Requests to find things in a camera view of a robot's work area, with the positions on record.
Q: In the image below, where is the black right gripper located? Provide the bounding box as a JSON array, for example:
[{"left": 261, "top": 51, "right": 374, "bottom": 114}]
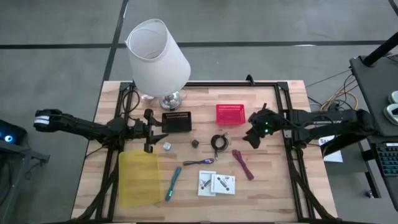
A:
[{"left": 242, "top": 104, "right": 282, "bottom": 150}]

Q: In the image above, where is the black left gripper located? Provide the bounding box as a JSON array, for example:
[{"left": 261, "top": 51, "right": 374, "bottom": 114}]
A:
[{"left": 133, "top": 108, "right": 169, "bottom": 153}]

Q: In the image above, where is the purple cable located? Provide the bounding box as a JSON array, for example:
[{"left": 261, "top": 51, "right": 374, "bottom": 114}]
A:
[{"left": 182, "top": 157, "right": 215, "bottom": 166}]

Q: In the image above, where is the white card reader box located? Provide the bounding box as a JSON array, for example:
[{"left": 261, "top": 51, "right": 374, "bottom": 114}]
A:
[
  {"left": 197, "top": 170, "right": 217, "bottom": 197},
  {"left": 210, "top": 174, "right": 236, "bottom": 195}
]

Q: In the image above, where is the teal marker pen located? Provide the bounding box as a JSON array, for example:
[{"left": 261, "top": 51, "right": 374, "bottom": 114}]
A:
[{"left": 164, "top": 166, "right": 182, "bottom": 202}]

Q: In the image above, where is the yellow translucent plastic bin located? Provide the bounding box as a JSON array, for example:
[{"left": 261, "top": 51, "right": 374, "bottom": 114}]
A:
[{"left": 118, "top": 150, "right": 163, "bottom": 208}]

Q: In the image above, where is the black plastic slotted basket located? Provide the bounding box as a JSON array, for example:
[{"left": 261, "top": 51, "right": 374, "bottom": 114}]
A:
[{"left": 161, "top": 111, "right": 193, "bottom": 134}]

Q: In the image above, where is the red plastic slotted basket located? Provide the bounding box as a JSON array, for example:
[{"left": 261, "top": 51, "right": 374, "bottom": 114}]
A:
[{"left": 215, "top": 104, "right": 246, "bottom": 127}]

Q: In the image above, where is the white shade silver table lamp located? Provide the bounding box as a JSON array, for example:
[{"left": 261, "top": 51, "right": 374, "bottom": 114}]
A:
[{"left": 124, "top": 18, "right": 192, "bottom": 111}]

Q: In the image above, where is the white printed paper sheet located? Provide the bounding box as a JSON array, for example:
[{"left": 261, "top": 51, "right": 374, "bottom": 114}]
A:
[{"left": 318, "top": 135, "right": 344, "bottom": 164}]

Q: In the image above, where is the dark grey side desk top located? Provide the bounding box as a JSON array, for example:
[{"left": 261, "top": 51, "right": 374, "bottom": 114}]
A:
[{"left": 349, "top": 54, "right": 398, "bottom": 138}]

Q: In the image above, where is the black backlit keyboard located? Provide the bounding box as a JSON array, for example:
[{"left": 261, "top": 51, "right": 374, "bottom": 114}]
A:
[{"left": 374, "top": 142, "right": 398, "bottom": 178}]

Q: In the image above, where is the dark metal cart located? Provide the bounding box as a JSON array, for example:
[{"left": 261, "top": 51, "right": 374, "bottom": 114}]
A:
[{"left": 0, "top": 139, "right": 51, "bottom": 224}]

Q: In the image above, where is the large white grey device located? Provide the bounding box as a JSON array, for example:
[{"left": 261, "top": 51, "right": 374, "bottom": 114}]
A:
[{"left": 382, "top": 103, "right": 398, "bottom": 126}]

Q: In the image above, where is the black computer with blue light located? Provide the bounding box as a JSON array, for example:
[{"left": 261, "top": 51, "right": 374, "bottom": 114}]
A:
[{"left": 0, "top": 119, "right": 27, "bottom": 146}]

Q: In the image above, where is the black diagonal pole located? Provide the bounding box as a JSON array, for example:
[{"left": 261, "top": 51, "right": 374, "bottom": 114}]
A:
[{"left": 362, "top": 32, "right": 398, "bottom": 68}]

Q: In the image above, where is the black looped power cable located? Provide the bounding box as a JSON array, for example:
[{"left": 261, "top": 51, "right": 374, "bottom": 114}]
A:
[{"left": 121, "top": 88, "right": 141, "bottom": 121}]

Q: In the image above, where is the black aluminium table frame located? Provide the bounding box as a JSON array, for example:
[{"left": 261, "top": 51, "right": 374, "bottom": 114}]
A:
[{"left": 73, "top": 80, "right": 340, "bottom": 224}]

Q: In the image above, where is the yellow floor cable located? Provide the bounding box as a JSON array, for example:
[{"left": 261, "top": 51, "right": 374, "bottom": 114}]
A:
[{"left": 320, "top": 89, "right": 360, "bottom": 113}]

